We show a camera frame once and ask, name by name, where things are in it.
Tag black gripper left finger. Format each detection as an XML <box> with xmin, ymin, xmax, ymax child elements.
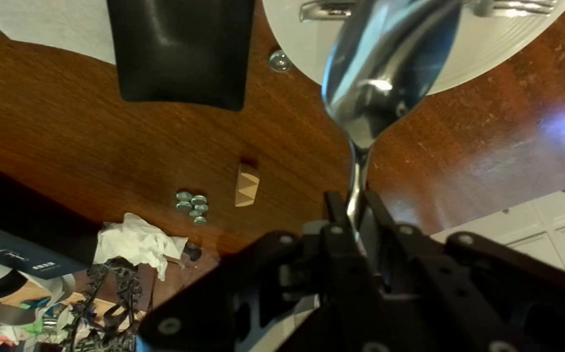
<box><xmin>138</xmin><ymin>190</ymin><xmax>388</xmax><ymax>352</ymax></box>

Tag black leather case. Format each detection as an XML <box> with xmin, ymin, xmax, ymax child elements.
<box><xmin>104</xmin><ymin>0</ymin><xmax>259</xmax><ymax>114</ymax></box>

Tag white dresser with drawers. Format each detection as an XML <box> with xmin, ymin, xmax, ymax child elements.
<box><xmin>427</xmin><ymin>177</ymin><xmax>565</xmax><ymax>284</ymax></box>

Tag white round plate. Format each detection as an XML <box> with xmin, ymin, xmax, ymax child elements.
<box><xmin>261</xmin><ymin>0</ymin><xmax>565</xmax><ymax>98</ymax></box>

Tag tangled black cable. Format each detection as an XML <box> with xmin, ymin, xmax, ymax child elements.
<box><xmin>59</xmin><ymin>259</ymin><xmax>161</xmax><ymax>352</ymax></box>

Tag silver spoon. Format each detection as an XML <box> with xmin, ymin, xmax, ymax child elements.
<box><xmin>319</xmin><ymin>0</ymin><xmax>466</xmax><ymax>231</ymax></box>

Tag crumpled white tissue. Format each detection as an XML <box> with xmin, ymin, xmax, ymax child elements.
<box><xmin>93</xmin><ymin>212</ymin><xmax>190</xmax><ymax>284</ymax></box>

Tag small wooden block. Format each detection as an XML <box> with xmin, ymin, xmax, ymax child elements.
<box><xmin>233</xmin><ymin>161</ymin><xmax>263</xmax><ymax>212</ymax></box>

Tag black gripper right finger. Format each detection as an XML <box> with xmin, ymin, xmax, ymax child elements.
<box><xmin>359</xmin><ymin>190</ymin><xmax>565</xmax><ymax>352</ymax></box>

